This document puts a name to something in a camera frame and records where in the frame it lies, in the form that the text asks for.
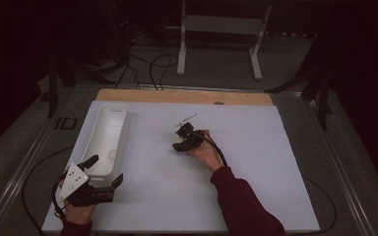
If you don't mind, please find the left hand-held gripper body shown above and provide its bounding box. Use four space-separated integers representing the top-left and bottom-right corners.
57 162 116 208

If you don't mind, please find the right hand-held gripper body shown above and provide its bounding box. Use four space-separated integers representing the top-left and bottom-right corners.
173 112 207 150

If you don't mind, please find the white plastic bin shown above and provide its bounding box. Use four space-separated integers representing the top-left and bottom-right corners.
80 103 130 188

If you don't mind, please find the person's right hand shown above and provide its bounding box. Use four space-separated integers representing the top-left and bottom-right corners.
187 129 226 174

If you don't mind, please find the person's left hand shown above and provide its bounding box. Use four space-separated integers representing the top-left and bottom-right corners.
58 179 96 226

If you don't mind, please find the white table mat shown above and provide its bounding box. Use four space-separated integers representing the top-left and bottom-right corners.
41 99 321 234

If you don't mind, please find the black tripod stand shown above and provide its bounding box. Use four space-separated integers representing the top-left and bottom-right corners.
265 32 335 131
46 48 116 119

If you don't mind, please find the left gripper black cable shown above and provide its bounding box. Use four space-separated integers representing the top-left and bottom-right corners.
21 146 75 236

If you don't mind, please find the black rectangular floor bracket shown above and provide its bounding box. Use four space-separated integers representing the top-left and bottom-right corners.
54 116 79 131

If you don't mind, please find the black floor cable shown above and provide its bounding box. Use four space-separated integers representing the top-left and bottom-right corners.
149 53 179 91
113 32 142 90

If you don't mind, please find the white frame desk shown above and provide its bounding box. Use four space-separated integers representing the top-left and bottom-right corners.
176 0 274 82

